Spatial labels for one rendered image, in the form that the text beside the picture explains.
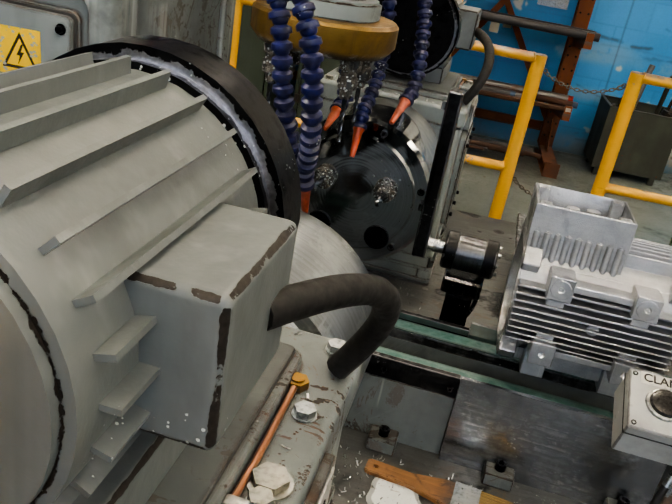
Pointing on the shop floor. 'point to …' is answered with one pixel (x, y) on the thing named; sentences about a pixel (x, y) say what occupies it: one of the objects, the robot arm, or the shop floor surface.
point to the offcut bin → (637, 163)
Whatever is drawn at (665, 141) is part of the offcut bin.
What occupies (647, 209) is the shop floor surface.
